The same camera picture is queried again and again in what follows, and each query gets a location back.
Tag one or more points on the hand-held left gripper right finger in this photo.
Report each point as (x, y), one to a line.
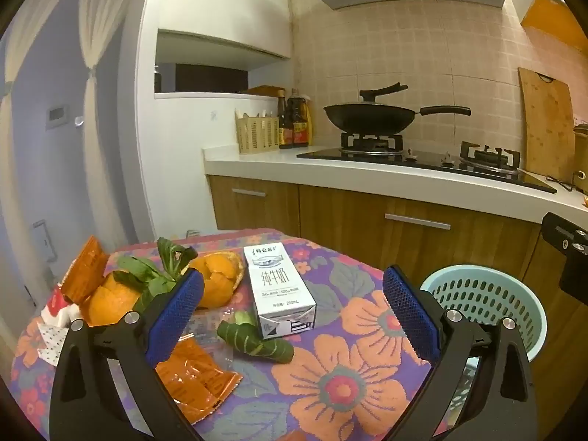
(409, 317)

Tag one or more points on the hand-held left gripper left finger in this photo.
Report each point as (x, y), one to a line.
(177, 317)

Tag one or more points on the light blue plastic basket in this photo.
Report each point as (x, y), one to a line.
(487, 294)

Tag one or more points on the green bok choy leaf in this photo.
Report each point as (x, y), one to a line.
(257, 344)
(154, 280)

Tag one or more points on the orange peel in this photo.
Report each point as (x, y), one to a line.
(110, 301)
(216, 280)

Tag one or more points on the floral tablecloth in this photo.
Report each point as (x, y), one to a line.
(349, 376)

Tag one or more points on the white milk carton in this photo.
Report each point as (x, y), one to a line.
(275, 289)

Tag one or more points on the wooden kitchen cabinet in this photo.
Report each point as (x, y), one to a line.
(349, 220)

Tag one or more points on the red and white wrapper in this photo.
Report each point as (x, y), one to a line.
(55, 330)

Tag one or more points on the wooden cutting board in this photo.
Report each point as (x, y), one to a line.
(546, 124)

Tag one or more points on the black gas stove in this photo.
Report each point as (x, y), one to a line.
(427, 158)

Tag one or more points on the beige utensil basket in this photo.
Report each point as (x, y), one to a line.
(257, 134)

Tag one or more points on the black wok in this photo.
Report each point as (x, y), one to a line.
(367, 117)

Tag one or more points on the wide dark sauce bottle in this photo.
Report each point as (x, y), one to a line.
(299, 121)

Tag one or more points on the wooden box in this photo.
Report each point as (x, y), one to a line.
(264, 90)

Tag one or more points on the white curtain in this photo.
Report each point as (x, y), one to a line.
(103, 55)

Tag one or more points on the wall outlet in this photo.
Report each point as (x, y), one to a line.
(45, 241)

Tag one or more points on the wall switch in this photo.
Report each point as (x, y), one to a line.
(57, 117)

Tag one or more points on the orange wall cabinet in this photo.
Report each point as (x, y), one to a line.
(558, 14)

